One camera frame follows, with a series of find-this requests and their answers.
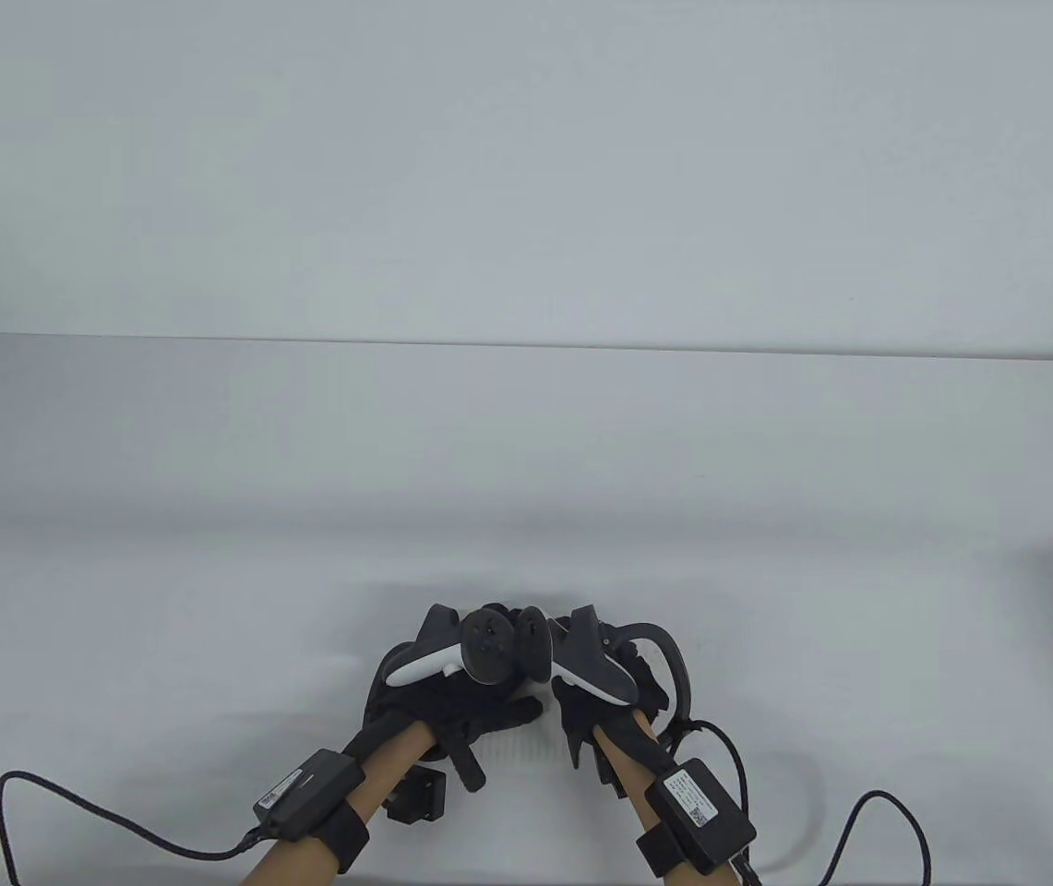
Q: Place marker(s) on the person's right hand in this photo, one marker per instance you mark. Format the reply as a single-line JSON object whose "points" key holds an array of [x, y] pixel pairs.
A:
{"points": [[591, 706]]}

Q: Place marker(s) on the person's left hand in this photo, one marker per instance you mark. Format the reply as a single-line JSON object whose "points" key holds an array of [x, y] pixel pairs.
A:
{"points": [[452, 706]]}

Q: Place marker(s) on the white lined paper sheet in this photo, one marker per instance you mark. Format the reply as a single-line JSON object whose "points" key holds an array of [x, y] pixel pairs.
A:
{"points": [[526, 743]]}

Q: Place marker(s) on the person's left forearm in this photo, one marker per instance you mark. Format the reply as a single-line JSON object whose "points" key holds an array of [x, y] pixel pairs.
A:
{"points": [[388, 775]]}

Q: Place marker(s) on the black right forearm sensor box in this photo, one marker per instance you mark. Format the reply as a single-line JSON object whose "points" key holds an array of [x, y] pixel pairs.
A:
{"points": [[701, 817]]}

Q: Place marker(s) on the grey left forearm sensor box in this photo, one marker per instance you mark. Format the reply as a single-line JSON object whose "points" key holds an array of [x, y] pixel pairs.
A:
{"points": [[309, 794]]}

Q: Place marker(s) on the person's right forearm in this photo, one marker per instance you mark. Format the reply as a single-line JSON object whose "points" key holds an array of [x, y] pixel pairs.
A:
{"points": [[632, 752]]}

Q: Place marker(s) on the grey white right hand controller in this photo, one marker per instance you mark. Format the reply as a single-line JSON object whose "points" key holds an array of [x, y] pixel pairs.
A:
{"points": [[581, 660]]}

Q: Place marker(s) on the grey white hand controller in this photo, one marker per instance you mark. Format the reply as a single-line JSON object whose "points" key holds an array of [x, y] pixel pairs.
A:
{"points": [[452, 651], [581, 660]]}

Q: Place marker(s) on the grey white left hand controller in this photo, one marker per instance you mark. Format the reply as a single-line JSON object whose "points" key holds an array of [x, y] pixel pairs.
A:
{"points": [[452, 651]]}

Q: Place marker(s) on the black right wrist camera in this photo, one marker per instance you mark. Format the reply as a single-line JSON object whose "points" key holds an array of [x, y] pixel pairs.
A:
{"points": [[614, 780]]}

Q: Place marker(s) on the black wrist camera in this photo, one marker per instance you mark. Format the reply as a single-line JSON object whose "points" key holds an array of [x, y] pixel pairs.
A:
{"points": [[417, 796], [614, 780]]}

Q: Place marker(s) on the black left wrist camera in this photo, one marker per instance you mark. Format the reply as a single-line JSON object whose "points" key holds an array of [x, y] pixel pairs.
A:
{"points": [[417, 796]]}

